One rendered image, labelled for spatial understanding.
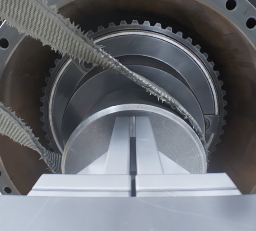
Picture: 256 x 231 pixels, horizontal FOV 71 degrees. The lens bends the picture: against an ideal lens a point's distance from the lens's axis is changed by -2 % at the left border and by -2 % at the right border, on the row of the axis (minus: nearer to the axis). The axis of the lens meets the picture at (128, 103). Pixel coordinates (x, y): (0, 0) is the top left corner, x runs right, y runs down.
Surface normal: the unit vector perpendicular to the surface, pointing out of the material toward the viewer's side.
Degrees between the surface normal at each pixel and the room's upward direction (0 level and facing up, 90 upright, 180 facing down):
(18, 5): 102
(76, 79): 90
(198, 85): 90
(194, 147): 90
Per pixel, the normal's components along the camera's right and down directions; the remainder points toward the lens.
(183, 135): -0.02, 0.26
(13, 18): -0.17, 0.66
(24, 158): 0.96, -0.26
